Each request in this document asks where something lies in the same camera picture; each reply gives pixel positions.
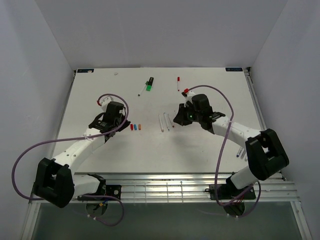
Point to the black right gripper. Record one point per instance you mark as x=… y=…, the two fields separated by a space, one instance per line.
x=180 y=119

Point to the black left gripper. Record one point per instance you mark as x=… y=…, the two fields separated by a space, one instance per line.
x=127 y=123

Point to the red capped white pen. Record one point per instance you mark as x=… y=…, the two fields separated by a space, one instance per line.
x=170 y=121

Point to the blue capped white pen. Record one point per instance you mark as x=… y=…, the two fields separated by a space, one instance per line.
x=166 y=121

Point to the orange capped white pen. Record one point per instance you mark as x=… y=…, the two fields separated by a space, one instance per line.
x=160 y=123

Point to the green capped white pen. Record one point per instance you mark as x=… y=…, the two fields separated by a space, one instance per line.
x=143 y=88

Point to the green black highlighter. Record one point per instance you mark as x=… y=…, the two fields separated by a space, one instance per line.
x=149 y=84

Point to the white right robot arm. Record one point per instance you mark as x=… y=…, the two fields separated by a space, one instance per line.
x=265 y=152

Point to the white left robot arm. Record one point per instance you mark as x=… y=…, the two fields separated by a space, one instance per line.
x=56 y=181

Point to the left blue corner label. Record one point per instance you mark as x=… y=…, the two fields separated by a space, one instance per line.
x=85 y=70

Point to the blue corner label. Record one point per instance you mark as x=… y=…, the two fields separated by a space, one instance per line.
x=233 y=69
x=85 y=70

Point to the right blue corner label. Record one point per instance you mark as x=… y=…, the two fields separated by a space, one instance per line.
x=233 y=69

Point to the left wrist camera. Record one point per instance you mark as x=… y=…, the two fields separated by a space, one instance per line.
x=103 y=102

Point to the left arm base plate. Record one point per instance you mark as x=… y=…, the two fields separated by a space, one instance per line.
x=113 y=190

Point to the aluminium right side rail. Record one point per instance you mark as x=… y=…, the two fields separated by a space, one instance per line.
x=296 y=206

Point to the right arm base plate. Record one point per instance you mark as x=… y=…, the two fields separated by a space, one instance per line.
x=224 y=192

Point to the aluminium front rail frame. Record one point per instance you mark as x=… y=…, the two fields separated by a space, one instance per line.
x=189 y=188

